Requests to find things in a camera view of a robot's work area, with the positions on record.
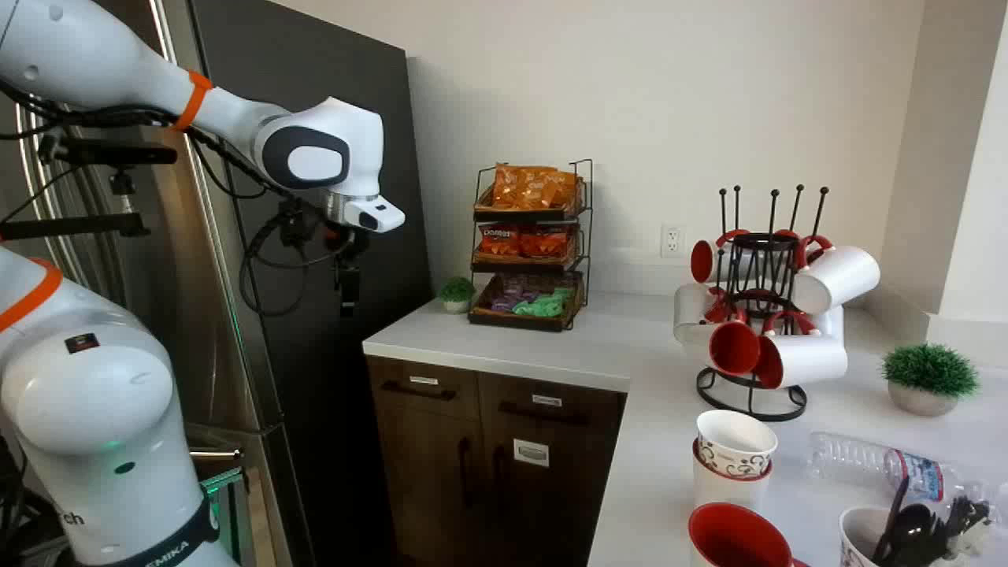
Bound paper cup with black cutlery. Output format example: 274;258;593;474
842;508;889;567

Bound white mug top right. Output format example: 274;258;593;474
792;247;883;315

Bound clear plastic water bottle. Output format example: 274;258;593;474
811;431;989;506

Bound white mug holding cup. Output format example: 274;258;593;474
693;460;772;510

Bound red mug upper left rack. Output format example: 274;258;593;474
691;241;716;283

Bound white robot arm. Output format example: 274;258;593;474
0;0;403;567

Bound small potted plant left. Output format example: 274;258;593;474
437;279;477;311

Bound red mug rack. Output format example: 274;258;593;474
691;241;716;283
709;321;760;375

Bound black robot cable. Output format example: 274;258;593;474
0;83;358;321

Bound brown wooden cabinet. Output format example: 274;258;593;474
368;355;623;567

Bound black mug tree rack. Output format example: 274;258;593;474
693;187;833;424

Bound patterned paper cup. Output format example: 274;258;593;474
695;411;779;479

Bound potted plant in white pot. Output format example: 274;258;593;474
885;344;979;420

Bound white mug lower right rack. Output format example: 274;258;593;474
757;333;848;388

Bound wire snack rack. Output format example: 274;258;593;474
465;159;596;332

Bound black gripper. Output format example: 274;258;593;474
334;229;368;320

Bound black refrigerator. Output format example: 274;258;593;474
152;0;433;567

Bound orange snack bag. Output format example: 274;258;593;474
491;163;579;213

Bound red mug lower left rack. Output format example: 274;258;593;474
709;321;760;375

